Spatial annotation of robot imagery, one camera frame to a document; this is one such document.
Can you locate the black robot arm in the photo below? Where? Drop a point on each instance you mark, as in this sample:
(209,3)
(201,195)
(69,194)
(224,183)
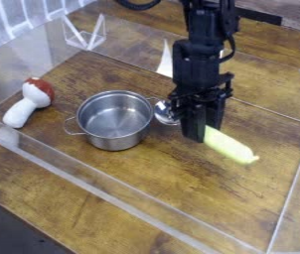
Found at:
(212,21)

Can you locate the clear acrylic enclosure wall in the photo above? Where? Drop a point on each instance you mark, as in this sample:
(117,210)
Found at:
(169,197)

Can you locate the small stainless steel pot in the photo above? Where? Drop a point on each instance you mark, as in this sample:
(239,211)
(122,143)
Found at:
(114,119)

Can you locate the plush red white mushroom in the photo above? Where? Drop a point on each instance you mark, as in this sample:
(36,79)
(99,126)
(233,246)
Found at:
(38,96)

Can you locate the black bar in background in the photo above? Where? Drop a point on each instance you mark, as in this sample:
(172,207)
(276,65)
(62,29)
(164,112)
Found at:
(260,16)

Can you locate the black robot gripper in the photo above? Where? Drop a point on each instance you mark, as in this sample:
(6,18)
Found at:
(200,84)

